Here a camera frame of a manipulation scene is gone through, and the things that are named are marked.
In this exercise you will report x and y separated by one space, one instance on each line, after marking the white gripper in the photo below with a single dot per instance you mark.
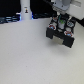
61 6

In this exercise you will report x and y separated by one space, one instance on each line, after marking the black kcup holder box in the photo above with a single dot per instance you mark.
67 38

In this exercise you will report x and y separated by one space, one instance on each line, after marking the white kcup with green lid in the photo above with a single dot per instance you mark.
61 24

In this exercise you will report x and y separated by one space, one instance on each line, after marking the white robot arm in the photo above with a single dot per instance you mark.
65 17

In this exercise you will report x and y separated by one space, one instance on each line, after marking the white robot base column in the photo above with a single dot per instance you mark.
26 13

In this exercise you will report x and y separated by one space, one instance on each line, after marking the dark background equipment left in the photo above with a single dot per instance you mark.
9 19

